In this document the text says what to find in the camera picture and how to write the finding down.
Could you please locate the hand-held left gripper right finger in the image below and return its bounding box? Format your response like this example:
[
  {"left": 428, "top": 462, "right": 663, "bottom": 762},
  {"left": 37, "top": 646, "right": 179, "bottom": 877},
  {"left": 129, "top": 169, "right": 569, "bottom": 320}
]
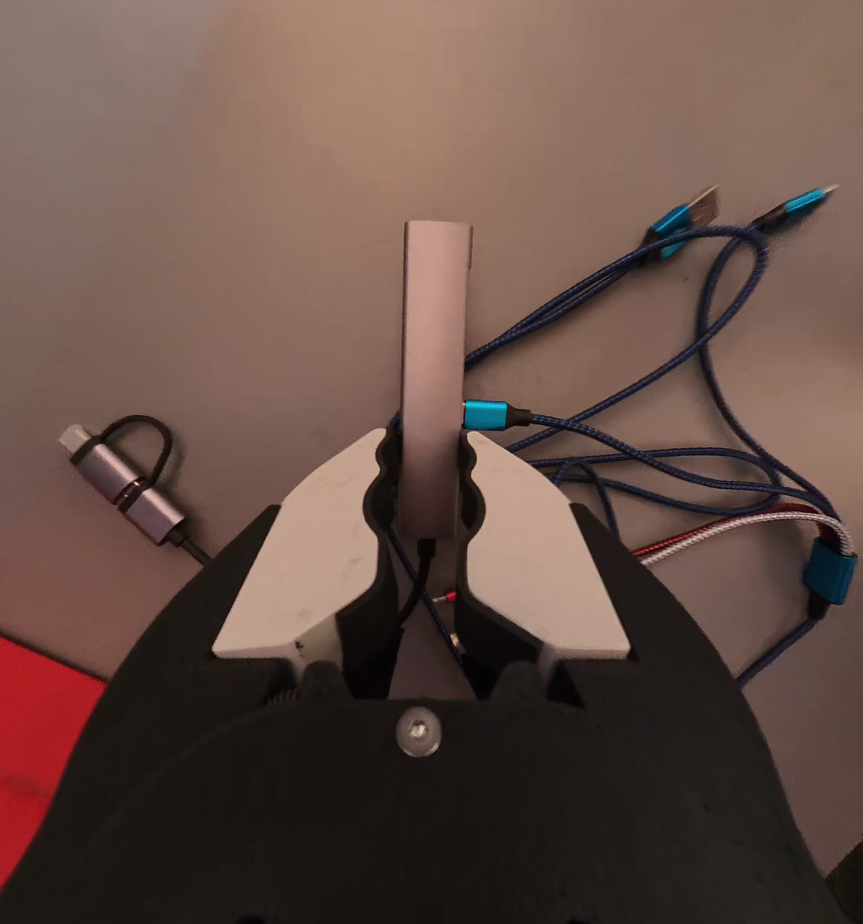
[{"left": 454, "top": 431, "right": 631, "bottom": 680}]

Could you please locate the blue braided usb cable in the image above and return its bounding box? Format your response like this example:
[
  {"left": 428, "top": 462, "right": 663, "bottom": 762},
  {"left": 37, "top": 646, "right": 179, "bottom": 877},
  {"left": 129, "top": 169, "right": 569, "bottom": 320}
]
[
  {"left": 462, "top": 399, "right": 847, "bottom": 539},
  {"left": 386, "top": 184, "right": 860, "bottom": 687}
]

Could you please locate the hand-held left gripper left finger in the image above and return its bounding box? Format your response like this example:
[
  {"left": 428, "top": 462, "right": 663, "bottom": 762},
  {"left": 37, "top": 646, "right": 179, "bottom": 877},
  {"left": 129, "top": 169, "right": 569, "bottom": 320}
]
[{"left": 212, "top": 428, "right": 403, "bottom": 680}]

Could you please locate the red plastic bin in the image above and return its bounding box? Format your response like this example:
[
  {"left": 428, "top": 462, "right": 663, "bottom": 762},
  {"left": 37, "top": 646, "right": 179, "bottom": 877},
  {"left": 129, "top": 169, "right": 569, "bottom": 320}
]
[{"left": 0, "top": 617, "right": 109, "bottom": 924}]

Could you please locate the red braided cable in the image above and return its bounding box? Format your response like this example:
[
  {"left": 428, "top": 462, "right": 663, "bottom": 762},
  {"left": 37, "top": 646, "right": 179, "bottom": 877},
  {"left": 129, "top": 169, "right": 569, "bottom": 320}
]
[{"left": 437, "top": 504, "right": 822, "bottom": 606}]

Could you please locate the cyan cable splitter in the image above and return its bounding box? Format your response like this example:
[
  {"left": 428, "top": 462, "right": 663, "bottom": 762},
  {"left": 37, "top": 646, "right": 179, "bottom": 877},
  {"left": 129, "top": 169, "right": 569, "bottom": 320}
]
[{"left": 803, "top": 538, "right": 860, "bottom": 607}]

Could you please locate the silver braided cable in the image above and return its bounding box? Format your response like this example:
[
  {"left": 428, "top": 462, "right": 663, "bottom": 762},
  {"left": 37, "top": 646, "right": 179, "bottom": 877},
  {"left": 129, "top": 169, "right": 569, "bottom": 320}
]
[{"left": 447, "top": 514, "right": 854, "bottom": 654}]

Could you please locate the grey usb hub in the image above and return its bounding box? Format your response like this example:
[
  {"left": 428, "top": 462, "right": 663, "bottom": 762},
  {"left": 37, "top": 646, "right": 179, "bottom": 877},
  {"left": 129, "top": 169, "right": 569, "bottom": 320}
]
[{"left": 401, "top": 220, "right": 474, "bottom": 540}]

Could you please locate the black hub cable with plug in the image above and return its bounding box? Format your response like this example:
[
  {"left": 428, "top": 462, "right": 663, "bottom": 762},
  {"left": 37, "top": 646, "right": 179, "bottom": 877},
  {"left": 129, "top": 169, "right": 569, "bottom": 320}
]
[{"left": 57, "top": 413, "right": 439, "bottom": 654}]

